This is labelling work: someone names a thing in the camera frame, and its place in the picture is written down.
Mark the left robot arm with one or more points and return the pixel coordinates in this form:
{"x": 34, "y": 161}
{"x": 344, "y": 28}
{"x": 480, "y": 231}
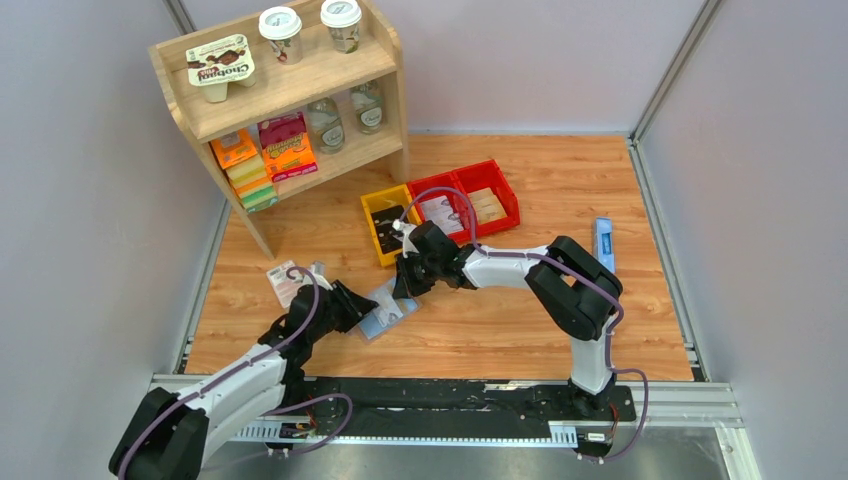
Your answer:
{"x": 172, "y": 434}

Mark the yellow bin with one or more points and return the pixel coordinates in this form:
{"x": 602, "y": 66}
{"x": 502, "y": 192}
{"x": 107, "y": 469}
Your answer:
{"x": 381, "y": 209}

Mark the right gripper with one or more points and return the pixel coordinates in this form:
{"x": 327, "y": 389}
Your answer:
{"x": 415, "y": 288}

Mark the wooden shelf unit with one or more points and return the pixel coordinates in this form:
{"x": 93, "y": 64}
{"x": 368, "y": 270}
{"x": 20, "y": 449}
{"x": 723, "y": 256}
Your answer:
{"x": 280, "y": 89}

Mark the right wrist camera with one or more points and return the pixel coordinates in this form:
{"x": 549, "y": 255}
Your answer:
{"x": 403, "y": 231}

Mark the blue flat box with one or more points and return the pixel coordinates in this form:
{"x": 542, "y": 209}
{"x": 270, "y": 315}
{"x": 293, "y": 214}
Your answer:
{"x": 603, "y": 249}

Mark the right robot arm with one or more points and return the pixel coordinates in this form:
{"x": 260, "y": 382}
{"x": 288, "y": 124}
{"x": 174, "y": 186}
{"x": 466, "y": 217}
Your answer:
{"x": 575, "y": 289}

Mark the paper coffee cup right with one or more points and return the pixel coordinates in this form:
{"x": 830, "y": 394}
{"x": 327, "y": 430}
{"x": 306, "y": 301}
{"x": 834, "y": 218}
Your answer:
{"x": 342, "y": 19}

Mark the glass jar right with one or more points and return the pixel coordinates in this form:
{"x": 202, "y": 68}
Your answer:
{"x": 367, "y": 100}

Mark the paper coffee cup left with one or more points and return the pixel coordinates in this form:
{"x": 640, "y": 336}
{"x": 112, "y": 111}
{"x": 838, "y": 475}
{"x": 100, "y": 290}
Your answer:
{"x": 281, "y": 26}

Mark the tan cards in bin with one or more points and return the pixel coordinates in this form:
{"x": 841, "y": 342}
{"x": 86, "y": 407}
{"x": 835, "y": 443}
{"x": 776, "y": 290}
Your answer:
{"x": 487, "y": 206}

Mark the pink card pack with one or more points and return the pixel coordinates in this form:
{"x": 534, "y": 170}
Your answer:
{"x": 284, "y": 285}

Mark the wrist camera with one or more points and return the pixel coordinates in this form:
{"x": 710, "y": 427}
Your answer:
{"x": 403, "y": 231}
{"x": 316, "y": 276}

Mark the glass jar left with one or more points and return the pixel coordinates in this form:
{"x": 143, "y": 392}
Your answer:
{"x": 325, "y": 125}

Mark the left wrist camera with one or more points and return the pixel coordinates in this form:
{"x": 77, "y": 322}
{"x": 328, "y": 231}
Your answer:
{"x": 316, "y": 276}

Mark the black cards in bin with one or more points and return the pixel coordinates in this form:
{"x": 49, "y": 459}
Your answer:
{"x": 382, "y": 221}

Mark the beige leather card holder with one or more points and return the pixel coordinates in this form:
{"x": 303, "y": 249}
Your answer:
{"x": 368, "y": 328}

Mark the yellow green sponge stack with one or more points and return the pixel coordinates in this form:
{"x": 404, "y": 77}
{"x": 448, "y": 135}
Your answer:
{"x": 252, "y": 184}

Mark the glass jar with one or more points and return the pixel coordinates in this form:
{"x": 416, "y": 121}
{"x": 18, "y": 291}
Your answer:
{"x": 325, "y": 125}
{"x": 367, "y": 100}

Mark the red bin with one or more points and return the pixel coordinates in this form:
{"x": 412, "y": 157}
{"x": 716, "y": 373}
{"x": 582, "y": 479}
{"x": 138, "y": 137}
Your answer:
{"x": 449, "y": 180}
{"x": 489, "y": 174}

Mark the white cards in bin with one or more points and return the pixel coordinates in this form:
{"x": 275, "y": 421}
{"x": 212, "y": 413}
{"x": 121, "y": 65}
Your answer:
{"x": 440, "y": 211}

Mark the paper coffee cup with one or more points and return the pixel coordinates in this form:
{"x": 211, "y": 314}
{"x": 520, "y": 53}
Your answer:
{"x": 342, "y": 19}
{"x": 281, "y": 26}

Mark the red bin middle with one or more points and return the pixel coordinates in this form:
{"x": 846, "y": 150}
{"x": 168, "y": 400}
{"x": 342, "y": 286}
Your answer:
{"x": 449, "y": 180}

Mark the red bin right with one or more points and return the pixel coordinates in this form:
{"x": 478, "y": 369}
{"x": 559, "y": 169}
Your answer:
{"x": 489, "y": 174}

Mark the orange pink snack box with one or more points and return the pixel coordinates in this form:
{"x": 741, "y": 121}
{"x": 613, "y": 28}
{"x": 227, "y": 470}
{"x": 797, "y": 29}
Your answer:
{"x": 286, "y": 148}

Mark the Chobani yogurt pack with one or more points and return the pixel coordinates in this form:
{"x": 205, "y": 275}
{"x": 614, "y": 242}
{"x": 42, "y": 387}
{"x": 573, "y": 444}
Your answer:
{"x": 212, "y": 67}

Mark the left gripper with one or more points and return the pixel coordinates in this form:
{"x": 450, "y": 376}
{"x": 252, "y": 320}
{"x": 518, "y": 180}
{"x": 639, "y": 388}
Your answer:
{"x": 354, "y": 307}

